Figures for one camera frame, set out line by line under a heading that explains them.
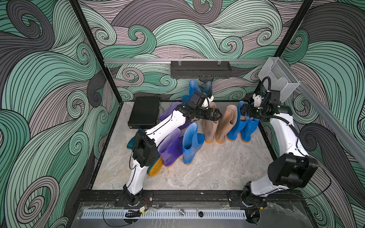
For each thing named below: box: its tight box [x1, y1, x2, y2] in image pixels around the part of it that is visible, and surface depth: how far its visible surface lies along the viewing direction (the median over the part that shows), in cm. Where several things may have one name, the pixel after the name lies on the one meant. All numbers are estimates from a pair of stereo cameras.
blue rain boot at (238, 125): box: [227, 100, 250, 142], surface depth 80 cm
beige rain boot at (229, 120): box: [215, 104, 238, 144], surface depth 82 cm
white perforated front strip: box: [81, 209, 247, 220], surface depth 71 cm
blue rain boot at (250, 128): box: [240, 117, 260, 143], surface depth 82 cm
